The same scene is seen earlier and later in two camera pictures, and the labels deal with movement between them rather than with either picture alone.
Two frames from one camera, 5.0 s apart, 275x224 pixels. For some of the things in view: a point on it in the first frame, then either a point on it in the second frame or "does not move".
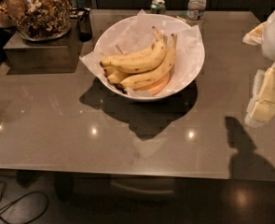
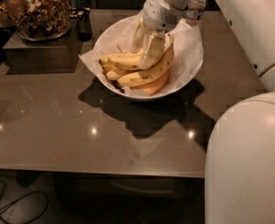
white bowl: x=149 y=57 does not move
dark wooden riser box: x=52 y=56 does not move
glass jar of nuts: x=41 y=12 does not move
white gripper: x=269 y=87 to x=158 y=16
